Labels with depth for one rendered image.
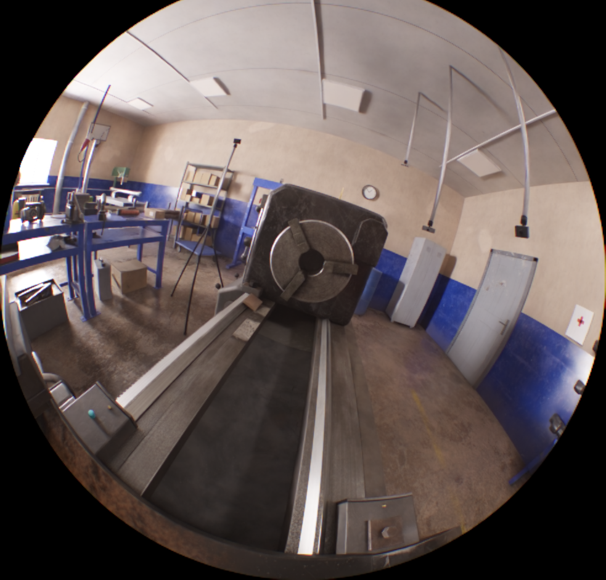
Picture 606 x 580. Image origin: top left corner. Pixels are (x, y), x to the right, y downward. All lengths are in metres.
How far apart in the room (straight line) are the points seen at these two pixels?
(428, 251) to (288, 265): 3.70
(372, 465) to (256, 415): 0.30
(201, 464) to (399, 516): 0.37
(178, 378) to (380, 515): 0.45
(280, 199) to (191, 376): 0.67
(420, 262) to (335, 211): 3.39
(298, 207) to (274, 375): 0.62
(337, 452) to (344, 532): 0.18
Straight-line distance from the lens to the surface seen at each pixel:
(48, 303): 2.10
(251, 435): 0.52
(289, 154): 4.50
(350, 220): 0.77
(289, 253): 0.57
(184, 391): 0.43
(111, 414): 0.37
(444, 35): 2.43
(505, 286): 3.62
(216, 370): 0.47
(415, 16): 2.37
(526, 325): 3.30
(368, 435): 0.49
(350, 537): 0.35
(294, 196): 0.78
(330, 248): 0.56
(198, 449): 0.49
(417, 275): 4.06
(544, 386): 3.09
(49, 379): 0.62
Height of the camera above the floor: 1.18
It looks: 14 degrees down
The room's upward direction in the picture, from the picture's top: 19 degrees clockwise
